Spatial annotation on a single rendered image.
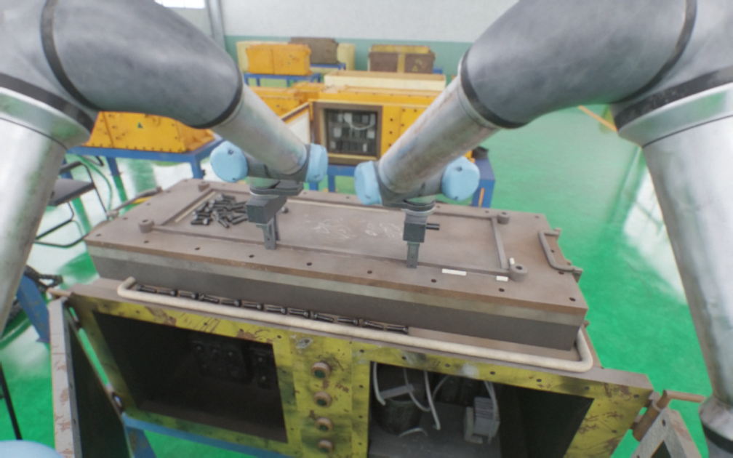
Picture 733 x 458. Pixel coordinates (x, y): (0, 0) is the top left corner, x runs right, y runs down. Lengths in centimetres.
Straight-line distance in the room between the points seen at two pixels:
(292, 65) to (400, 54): 261
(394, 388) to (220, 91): 98
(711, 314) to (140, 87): 54
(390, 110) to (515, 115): 308
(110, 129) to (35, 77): 431
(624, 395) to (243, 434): 108
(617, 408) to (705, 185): 73
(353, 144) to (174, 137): 181
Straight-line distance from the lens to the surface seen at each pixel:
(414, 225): 80
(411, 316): 93
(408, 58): 920
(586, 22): 34
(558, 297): 94
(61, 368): 108
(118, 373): 146
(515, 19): 36
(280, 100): 714
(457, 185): 68
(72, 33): 42
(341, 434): 123
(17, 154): 45
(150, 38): 41
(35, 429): 278
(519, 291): 91
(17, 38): 46
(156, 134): 439
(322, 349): 96
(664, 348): 329
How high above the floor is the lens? 189
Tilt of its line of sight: 30 degrees down
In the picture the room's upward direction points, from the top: 1 degrees clockwise
